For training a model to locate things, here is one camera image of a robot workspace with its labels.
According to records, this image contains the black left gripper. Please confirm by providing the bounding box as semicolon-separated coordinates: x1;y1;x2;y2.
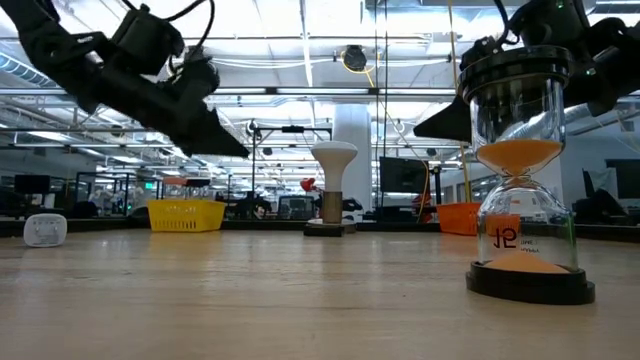
87;45;251;159

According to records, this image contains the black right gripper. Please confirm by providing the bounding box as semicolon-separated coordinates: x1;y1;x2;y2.
413;0;592;144

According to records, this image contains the pink capped hourglass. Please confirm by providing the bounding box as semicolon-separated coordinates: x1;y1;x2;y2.
161;175;188;201

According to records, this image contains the hourglass with orange sand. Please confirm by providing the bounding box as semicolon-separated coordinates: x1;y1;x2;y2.
457;44;597;306

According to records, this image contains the large black monitor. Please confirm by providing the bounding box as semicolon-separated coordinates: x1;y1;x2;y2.
378;156;430;194

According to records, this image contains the yellow plastic basket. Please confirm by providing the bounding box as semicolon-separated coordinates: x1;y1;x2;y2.
146;199;228;233

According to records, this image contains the white building column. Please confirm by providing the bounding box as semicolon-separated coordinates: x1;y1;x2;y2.
332;103;374;211

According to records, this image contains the orange plastic basket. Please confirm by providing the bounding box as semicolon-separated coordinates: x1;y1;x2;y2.
435;201;482;237

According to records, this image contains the white bulb table lamp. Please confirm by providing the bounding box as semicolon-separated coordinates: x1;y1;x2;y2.
305;140;359;227

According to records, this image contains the small black monitor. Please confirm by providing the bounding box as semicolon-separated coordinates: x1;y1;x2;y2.
13;174;51;195

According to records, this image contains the black desk monitor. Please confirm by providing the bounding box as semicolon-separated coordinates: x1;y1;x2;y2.
604;158;640;200

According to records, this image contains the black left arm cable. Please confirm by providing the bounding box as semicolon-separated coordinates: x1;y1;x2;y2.
119;0;217;76

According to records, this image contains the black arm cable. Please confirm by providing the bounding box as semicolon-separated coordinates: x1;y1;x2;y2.
492;0;521;47
119;0;217;76

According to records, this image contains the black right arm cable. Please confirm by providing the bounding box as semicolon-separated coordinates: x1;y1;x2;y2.
492;0;521;47

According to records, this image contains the black ceiling cable reel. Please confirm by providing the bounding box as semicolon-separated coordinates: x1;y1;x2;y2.
342;44;368;72

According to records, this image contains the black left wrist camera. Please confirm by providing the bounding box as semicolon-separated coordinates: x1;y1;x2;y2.
110;3;186;77

